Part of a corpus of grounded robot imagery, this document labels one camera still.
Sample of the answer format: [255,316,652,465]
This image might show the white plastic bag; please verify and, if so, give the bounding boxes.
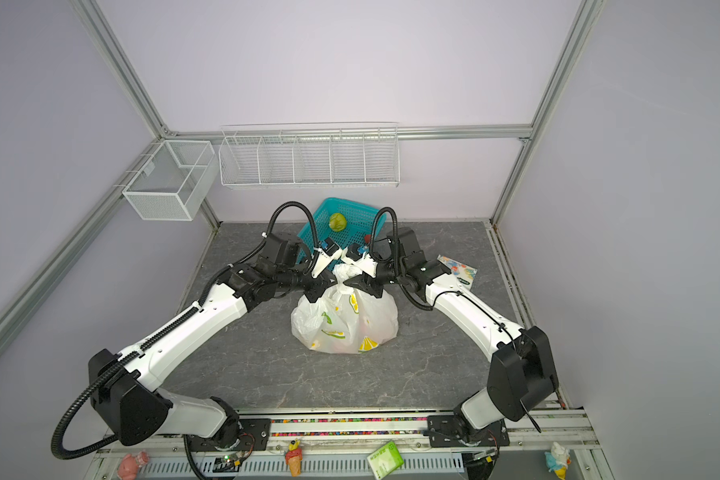
[291,264,399,354]

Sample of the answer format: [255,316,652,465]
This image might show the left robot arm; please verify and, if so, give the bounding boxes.
[50,201,332,460]

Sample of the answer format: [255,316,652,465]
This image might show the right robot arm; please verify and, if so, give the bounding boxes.
[341,207,559,446]

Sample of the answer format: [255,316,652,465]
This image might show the fake green fruit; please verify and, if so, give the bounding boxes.
[329,212,347,232]

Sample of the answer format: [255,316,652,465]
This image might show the teal plastic basket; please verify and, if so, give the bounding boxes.
[312,197,378,248]

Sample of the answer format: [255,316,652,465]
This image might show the colourful tissue pack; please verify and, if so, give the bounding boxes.
[438,255,478,290]

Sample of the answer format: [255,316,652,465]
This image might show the toy ice cream cone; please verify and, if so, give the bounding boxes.
[285,440,303,477]

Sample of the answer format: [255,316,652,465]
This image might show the green white box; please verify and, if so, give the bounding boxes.
[367,441,404,480]

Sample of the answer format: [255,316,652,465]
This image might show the blue toy ice cream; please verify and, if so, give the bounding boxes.
[545,442,570,480]

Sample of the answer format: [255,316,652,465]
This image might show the pink toy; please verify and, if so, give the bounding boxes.
[117,451,150,480]

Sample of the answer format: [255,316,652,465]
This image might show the white wire shelf rack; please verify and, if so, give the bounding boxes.
[218,122,401,189]

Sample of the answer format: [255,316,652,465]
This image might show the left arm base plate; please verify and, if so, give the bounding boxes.
[189,417,272,452]

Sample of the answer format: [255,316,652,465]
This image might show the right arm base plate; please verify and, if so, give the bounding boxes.
[424,413,510,448]

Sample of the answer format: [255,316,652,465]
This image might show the white mesh wall basket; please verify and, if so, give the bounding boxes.
[123,140,220,221]

